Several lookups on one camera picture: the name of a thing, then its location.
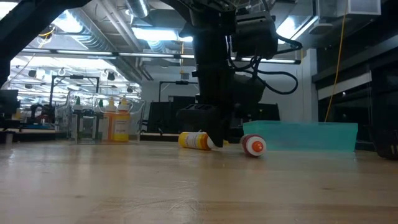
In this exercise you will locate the yellow food colour bottle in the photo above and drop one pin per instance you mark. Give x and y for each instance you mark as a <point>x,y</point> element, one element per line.
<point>194,140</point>
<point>122,127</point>

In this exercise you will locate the white ceiling air unit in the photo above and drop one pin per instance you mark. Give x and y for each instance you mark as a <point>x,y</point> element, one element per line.
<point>348,6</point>

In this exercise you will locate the clear plastic container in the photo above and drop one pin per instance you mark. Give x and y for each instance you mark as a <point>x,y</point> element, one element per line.
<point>62,124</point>

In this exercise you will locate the teal plastic tray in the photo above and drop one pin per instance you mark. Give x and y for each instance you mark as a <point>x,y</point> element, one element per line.
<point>311,137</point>

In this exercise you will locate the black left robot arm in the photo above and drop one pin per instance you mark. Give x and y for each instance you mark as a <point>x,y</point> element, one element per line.
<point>211,62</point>

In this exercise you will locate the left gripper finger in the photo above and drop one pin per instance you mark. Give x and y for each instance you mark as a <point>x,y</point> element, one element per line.
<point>222,135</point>

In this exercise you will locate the row of black cabinets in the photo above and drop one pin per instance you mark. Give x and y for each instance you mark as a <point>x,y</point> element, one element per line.
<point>161,115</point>

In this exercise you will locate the black mesh basket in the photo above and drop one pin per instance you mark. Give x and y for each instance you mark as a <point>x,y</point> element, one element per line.
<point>388,143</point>

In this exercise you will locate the orange food colour bottle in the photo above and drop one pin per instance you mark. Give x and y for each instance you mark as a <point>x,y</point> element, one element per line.
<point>109,124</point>

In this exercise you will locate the long ceiling light bar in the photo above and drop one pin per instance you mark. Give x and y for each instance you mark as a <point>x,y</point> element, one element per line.
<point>93,53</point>

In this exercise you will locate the black metal gantry frame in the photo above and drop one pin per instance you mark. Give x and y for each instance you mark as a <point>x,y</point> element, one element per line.
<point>74,76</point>
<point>174,82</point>

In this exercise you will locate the red food colour bottle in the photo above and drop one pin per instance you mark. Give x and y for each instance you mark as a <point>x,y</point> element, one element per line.
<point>253,145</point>

